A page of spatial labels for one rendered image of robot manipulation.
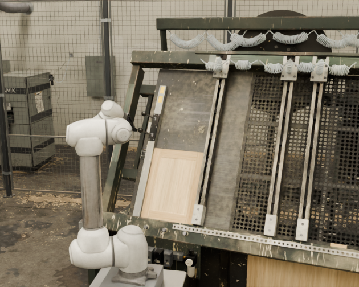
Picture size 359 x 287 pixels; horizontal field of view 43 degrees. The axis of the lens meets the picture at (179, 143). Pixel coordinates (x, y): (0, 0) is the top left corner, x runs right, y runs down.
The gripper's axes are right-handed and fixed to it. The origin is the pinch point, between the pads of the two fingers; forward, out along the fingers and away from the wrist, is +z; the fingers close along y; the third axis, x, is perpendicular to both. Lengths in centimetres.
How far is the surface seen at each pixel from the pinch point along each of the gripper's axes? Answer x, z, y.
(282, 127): 97, 12, -13
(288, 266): 109, 40, 71
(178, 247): 43, 12, 72
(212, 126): 52, 12, -10
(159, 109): 11.1, 11.5, -19.5
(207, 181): 55, 8, 29
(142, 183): 9.4, 11.5, 34.7
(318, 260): 128, 11, 66
